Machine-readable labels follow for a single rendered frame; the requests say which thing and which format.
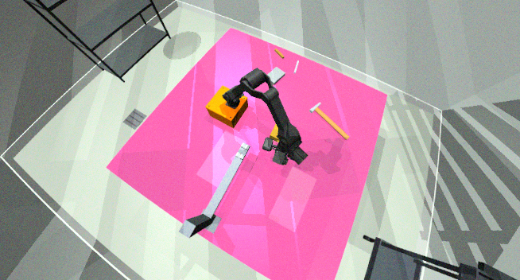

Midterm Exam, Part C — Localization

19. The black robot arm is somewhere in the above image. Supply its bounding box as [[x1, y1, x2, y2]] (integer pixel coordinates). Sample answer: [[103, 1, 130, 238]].
[[221, 68, 308, 165]]

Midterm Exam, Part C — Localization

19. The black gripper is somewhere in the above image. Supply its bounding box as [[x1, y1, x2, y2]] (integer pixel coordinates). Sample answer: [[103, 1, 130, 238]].
[[262, 137, 293, 160]]

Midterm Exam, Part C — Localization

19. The hammer with wooden handle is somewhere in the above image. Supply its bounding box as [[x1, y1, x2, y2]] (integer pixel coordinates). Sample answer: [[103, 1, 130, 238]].
[[309, 103, 349, 140]]

